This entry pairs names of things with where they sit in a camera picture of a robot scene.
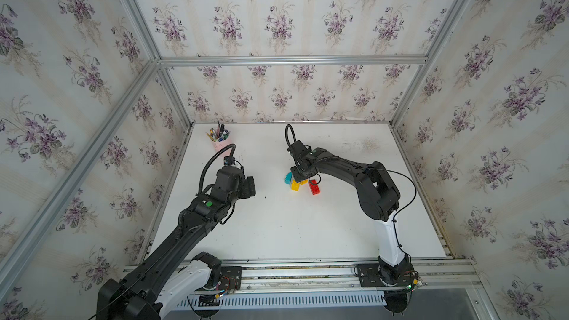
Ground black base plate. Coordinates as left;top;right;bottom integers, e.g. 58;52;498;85
355;264;419;288
198;266;243;293

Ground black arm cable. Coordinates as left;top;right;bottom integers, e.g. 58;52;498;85
197;143;236;194
381;168;418;250

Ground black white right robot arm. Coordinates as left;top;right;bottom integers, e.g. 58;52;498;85
287;141;413;284

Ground pink pen cup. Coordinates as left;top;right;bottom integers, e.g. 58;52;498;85
213;137;232;152

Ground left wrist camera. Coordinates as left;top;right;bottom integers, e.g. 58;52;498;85
224;156;236;166

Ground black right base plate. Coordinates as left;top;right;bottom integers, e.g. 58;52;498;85
355;264;419;288

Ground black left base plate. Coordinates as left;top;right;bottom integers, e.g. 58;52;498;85
198;266;243;293

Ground aluminium mounting rail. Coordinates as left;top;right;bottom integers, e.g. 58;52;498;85
222;258;483;294

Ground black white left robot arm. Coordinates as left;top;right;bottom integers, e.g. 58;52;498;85
94;166;256;319

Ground red long lego brick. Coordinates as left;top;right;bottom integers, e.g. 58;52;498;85
308;179;320;196

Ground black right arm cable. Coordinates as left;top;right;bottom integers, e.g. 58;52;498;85
381;168;418;250

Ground pens in cup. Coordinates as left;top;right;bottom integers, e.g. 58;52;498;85
206;121;231;142

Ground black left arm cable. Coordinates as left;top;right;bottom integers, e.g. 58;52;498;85
197;143;236;194

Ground teal curved lego brick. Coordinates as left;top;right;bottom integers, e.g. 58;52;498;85
285;172;293;185

